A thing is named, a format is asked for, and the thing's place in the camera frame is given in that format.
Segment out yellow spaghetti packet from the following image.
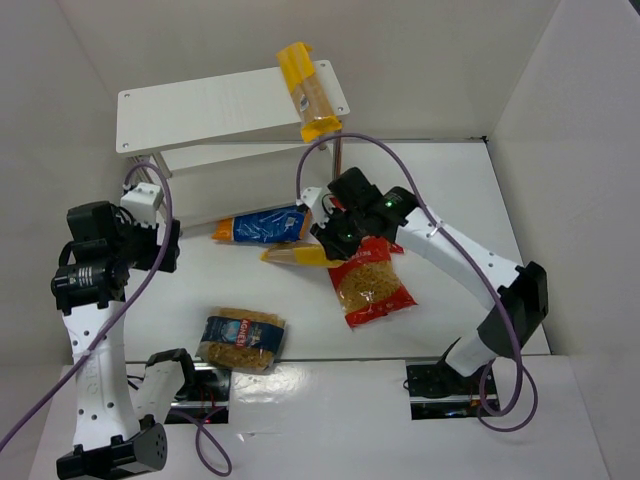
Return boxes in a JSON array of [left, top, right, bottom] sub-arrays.
[[260, 241, 345, 268], [276, 42, 342, 143]]

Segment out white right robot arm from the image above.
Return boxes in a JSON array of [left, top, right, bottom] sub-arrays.
[[297, 167, 548, 377]]

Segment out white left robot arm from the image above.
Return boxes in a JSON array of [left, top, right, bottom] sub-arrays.
[[51, 199, 194, 479]]

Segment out blue and orange pasta bag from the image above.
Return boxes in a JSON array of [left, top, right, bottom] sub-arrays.
[[211, 205, 311, 244]]

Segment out yellow spaghetti packet on shelf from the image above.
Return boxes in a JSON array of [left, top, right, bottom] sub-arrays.
[[276, 42, 342, 143]]

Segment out white two-tier shelf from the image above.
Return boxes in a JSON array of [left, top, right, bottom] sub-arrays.
[[116, 67, 335, 228]]

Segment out blue Agnesi pasta bag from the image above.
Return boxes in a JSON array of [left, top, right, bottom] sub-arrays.
[[196, 307, 287, 373]]

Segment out red macaroni bag front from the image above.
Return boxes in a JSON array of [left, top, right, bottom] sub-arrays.
[[328, 237, 416, 328]]

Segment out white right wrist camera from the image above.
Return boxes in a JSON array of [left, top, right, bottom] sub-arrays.
[[296, 187, 334, 228]]

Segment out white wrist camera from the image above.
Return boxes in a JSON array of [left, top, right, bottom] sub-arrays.
[[120, 182, 164, 228], [296, 187, 334, 228]]

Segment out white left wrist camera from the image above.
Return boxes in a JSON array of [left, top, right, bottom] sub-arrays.
[[120, 182, 164, 228]]

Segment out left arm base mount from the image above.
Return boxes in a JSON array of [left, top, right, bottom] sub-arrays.
[[124, 362, 232, 425]]

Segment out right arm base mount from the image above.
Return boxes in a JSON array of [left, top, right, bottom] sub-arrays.
[[403, 361, 483, 420]]

